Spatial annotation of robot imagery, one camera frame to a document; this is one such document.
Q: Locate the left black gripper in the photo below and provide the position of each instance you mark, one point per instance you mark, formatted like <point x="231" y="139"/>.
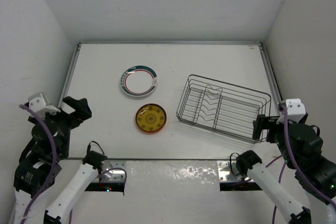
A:
<point x="83" y="110"/>

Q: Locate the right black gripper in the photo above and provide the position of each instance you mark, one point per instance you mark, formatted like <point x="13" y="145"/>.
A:
<point x="262" y="121"/>

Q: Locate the white green-rimmed plate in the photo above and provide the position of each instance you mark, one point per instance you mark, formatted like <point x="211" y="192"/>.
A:
<point x="138" y="81"/>

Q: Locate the yellow brown patterned plate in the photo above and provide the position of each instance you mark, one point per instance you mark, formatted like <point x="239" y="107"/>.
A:
<point x="151" y="113"/>

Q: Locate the orange plastic plate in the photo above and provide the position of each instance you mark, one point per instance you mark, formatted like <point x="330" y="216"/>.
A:
<point x="150" y="128"/>

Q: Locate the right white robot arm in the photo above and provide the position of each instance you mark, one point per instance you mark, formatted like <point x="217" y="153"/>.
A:
<point x="300" y="183"/>

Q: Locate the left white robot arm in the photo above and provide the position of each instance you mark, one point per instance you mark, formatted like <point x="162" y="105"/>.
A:
<point x="39" y="161"/>

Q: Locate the metal wire dish rack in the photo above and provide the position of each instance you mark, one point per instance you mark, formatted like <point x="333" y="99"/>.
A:
<point x="224" y="108"/>

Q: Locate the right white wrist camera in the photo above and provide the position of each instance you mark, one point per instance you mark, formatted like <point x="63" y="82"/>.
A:
<point x="295" y="109"/>

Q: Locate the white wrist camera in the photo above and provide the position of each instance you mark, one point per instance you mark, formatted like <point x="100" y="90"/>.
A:
<point x="40" y="104"/>
<point x="295" y="109"/>

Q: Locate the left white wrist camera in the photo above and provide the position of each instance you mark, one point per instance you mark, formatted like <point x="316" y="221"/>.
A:
<point x="40" y="104"/>

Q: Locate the right metal mounting bracket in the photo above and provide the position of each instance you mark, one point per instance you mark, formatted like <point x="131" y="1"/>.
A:
<point x="228" y="172"/>

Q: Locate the metal mounting bracket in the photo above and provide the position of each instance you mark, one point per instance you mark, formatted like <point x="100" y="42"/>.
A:
<point x="115" y="172"/>
<point x="228" y="172"/>

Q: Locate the left metal mounting bracket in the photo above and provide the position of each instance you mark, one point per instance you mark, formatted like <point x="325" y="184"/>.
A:
<point x="115" y="172"/>

